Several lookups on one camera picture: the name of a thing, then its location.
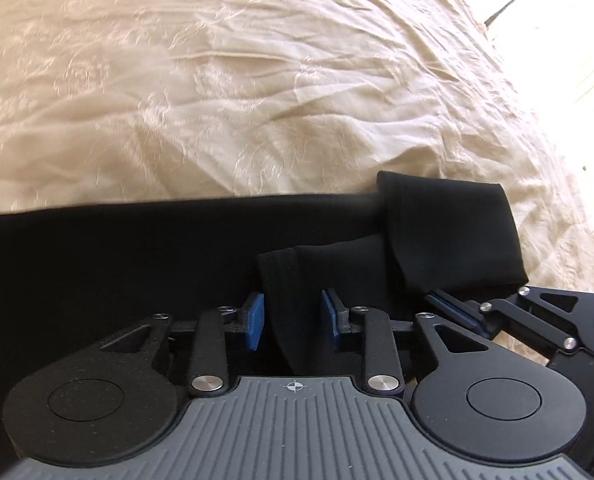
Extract cream embroidered bedspread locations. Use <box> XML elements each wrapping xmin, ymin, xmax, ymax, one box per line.
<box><xmin>0</xmin><ymin>0</ymin><xmax>594</xmax><ymax>356</ymax></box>

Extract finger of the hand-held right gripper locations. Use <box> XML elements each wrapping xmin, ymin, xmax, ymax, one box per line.
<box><xmin>482</xmin><ymin>310</ymin><xmax>581</xmax><ymax>353</ymax></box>
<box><xmin>424</xmin><ymin>285</ymin><xmax>584</xmax><ymax>333</ymax></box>

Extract black pants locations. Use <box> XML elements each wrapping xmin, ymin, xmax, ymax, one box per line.
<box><xmin>0</xmin><ymin>170</ymin><xmax>530</xmax><ymax>480</ymax></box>

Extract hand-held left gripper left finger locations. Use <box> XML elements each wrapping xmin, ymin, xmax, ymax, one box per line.
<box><xmin>100</xmin><ymin>292</ymin><xmax>265</xmax><ymax>397</ymax></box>

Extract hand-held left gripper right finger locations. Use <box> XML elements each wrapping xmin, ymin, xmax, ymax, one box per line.
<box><xmin>321</xmin><ymin>287</ymin><xmax>488</xmax><ymax>396</ymax></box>

